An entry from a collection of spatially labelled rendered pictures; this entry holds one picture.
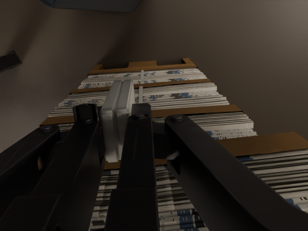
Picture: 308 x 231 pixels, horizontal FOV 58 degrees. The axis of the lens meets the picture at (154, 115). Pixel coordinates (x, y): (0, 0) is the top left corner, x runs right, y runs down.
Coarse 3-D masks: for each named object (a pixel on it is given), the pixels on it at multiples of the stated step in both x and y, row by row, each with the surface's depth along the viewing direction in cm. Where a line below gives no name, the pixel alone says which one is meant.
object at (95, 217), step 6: (102, 174) 28; (108, 174) 28; (102, 180) 26; (102, 186) 25; (102, 192) 24; (96, 198) 24; (102, 198) 24; (96, 204) 23; (96, 210) 22; (96, 216) 22; (90, 222) 22; (96, 222) 22; (90, 228) 21
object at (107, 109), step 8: (120, 80) 20; (112, 88) 18; (120, 88) 19; (112, 96) 17; (104, 104) 15; (112, 104) 15; (104, 112) 14; (112, 112) 14; (104, 120) 14; (112, 120) 14; (104, 128) 14; (112, 128) 14; (104, 136) 15; (112, 136) 15; (104, 144) 15; (112, 144) 15; (112, 152) 15; (112, 160) 15
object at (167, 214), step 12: (156, 168) 28; (108, 180) 26; (156, 180) 25; (168, 180) 25; (108, 192) 24; (168, 192) 24; (108, 204) 23; (168, 204) 22; (168, 216) 22; (96, 228) 21; (168, 228) 20
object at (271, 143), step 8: (256, 136) 32; (264, 136) 32; (272, 136) 32; (280, 136) 32; (288, 136) 32; (296, 136) 31; (224, 144) 31; (232, 144) 31; (240, 144) 31; (248, 144) 31; (256, 144) 30; (264, 144) 30; (272, 144) 30; (280, 144) 30; (288, 144) 30; (296, 144) 30; (304, 144) 29; (232, 152) 29; (240, 152) 29; (248, 152) 29; (256, 152) 29; (264, 152) 29; (272, 152) 29
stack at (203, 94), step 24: (120, 72) 95; (144, 72) 94; (168, 72) 91; (192, 72) 88; (72, 96) 70; (96, 96) 67; (144, 96) 66; (168, 96) 65; (192, 96) 64; (216, 96) 61; (192, 120) 48; (216, 120) 47; (240, 120) 47
